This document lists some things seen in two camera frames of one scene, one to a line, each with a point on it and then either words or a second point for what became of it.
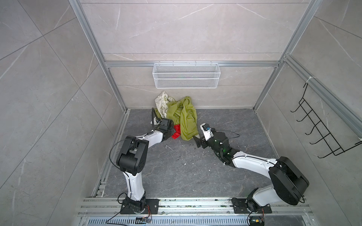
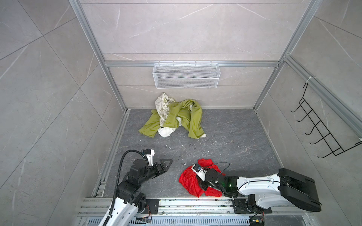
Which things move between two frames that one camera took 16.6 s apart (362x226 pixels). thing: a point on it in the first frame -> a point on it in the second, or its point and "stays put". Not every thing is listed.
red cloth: [177, 132] -> [188, 179]
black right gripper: [199, 141] -> [201, 183]
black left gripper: [172, 129] -> [163, 169]
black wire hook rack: [336, 149] stays put
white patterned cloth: [161, 101] stays put
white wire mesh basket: [186, 75] stays put
